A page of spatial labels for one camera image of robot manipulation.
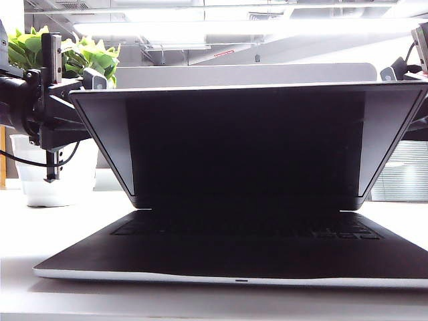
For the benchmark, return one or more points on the green leafy artificial plant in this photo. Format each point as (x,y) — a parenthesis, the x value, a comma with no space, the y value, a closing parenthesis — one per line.
(97,57)

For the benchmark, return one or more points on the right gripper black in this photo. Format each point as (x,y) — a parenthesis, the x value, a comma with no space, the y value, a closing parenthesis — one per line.
(419,130)

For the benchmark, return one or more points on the long ceiling light strip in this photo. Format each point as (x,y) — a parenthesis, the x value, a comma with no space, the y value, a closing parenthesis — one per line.
(234,28)

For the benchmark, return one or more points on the white ribbed plant pot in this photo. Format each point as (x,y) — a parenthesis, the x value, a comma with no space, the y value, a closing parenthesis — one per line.
(33,187)

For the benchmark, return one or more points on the silver Dell laptop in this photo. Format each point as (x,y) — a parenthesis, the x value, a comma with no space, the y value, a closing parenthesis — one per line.
(234,150)

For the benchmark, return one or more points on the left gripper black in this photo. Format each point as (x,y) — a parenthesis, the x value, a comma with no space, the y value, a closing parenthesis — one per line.
(50,110)

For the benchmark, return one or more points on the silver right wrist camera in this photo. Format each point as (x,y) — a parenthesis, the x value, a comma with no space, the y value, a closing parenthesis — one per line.
(389,74)

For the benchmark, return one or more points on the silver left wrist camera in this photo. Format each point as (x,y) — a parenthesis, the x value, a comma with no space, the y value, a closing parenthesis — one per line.
(95,80)

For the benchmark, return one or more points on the red ceiling sign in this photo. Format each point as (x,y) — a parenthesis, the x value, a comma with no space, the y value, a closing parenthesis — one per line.
(224,53)

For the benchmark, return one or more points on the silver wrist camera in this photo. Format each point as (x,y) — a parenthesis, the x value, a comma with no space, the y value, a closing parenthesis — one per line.
(389,74)
(95,80)

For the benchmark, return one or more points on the dark grey desk partition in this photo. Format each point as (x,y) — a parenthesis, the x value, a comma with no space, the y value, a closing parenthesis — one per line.
(234,77)

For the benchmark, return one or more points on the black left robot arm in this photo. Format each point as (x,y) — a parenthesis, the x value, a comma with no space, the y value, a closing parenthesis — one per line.
(11,93)

